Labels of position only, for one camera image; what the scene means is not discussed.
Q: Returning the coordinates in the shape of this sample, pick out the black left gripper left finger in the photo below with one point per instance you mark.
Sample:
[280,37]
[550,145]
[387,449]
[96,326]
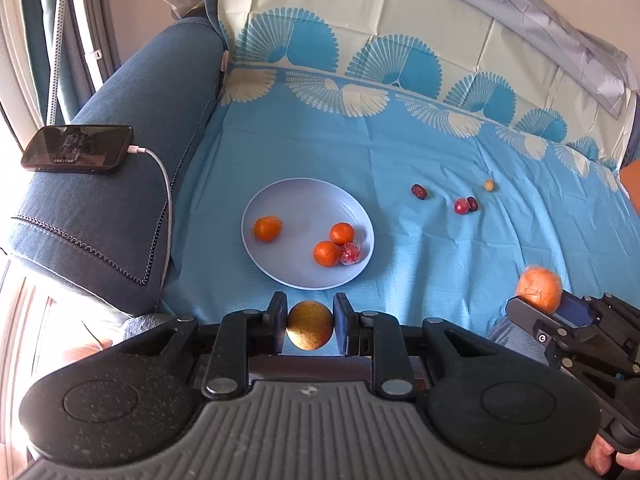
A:
[240,336]

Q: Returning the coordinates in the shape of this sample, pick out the person's right hand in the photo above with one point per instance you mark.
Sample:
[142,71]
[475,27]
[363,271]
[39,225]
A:
[601,456]

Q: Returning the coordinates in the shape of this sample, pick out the person's left hand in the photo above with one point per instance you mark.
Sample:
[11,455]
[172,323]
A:
[76,354]

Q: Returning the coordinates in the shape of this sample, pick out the light blue plate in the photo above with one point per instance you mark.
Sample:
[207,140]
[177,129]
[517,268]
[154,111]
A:
[308,208]

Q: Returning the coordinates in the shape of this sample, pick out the blue denim sofa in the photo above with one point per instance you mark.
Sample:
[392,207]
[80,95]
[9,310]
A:
[106,234]

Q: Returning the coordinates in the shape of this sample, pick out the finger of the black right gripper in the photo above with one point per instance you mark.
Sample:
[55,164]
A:
[545,337]
[611,315]

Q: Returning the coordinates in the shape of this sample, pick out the blue patterned sheet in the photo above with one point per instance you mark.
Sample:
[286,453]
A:
[375,96]

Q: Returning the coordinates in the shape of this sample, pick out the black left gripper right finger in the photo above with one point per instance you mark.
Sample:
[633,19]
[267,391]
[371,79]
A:
[377,336]

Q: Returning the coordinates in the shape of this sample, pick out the dark curtain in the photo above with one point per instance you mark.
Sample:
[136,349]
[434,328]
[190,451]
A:
[72,51]

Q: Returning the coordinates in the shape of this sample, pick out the black smartphone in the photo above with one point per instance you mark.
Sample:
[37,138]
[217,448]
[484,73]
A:
[79,149]

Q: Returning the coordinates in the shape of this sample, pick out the dark red jujube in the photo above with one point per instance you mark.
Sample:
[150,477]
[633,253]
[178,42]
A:
[473,205]
[419,191]

